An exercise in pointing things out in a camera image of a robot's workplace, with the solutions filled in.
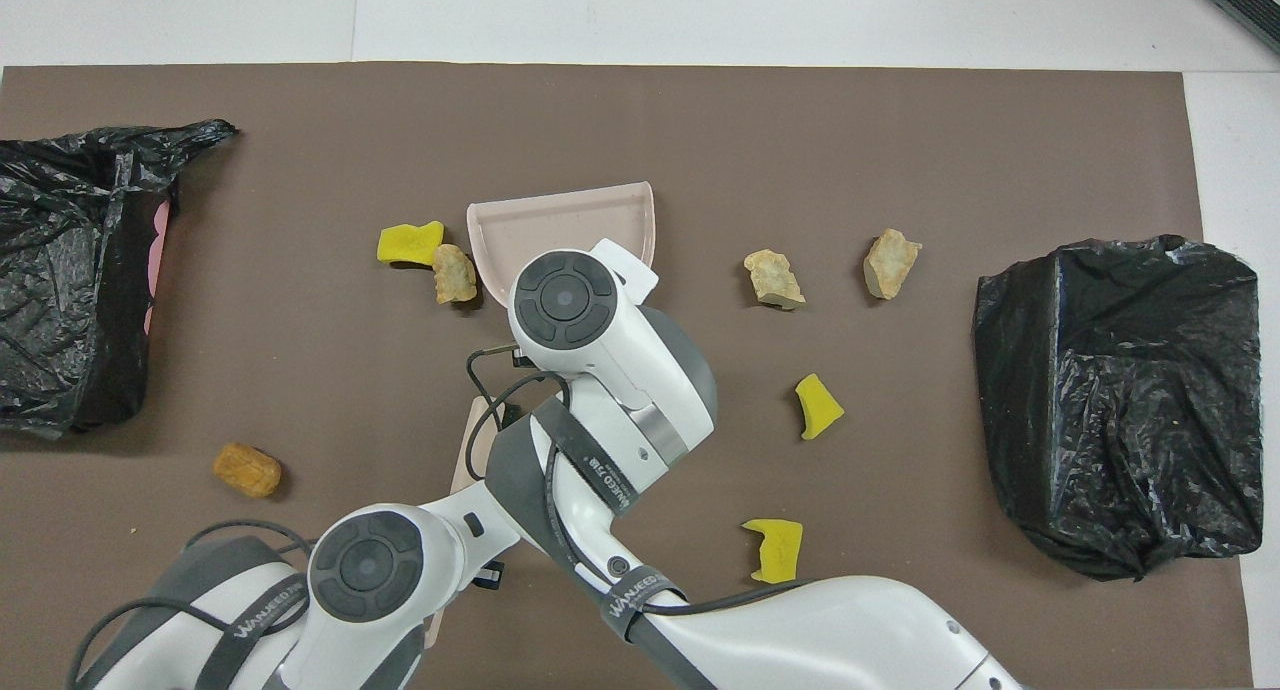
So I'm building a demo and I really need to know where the notched yellow sponge piece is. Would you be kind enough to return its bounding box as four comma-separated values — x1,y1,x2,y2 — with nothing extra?
741,518,804,585

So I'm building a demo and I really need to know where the beige rough foam chunk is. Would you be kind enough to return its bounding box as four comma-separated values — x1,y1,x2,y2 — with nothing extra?
743,249,806,311
863,228,923,301

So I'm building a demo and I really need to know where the beige plastic dustpan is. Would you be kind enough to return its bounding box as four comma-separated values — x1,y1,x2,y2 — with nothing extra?
466,180,657,311

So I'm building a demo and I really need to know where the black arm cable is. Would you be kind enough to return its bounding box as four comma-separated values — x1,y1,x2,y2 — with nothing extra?
65,518,313,690
465,342,836,616

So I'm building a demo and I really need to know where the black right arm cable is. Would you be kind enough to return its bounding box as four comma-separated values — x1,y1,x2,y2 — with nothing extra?
465,342,836,616

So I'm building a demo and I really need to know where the brown table mat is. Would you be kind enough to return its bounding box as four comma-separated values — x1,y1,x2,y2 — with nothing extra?
0,62,1255,690

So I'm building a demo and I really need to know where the small yellow sponge piece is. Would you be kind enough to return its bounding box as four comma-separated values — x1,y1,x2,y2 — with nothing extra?
795,373,846,441

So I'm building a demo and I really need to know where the pink bin with black bag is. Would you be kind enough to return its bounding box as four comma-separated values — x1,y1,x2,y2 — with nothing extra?
0,119,239,441

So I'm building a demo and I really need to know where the brown toy bread roll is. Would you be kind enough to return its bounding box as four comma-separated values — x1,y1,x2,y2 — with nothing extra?
212,442,284,499

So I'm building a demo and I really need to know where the black bag lined bin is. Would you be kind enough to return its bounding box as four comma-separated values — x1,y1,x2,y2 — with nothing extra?
973,234,1264,582

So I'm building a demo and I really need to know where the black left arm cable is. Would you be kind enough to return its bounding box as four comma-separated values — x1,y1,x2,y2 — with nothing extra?
65,518,313,690

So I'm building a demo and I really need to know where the beige hand brush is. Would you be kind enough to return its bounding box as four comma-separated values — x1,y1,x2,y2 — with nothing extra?
425,395,503,653

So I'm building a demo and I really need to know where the yellow sponge block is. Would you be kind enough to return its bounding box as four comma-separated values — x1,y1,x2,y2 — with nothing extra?
377,221,445,267

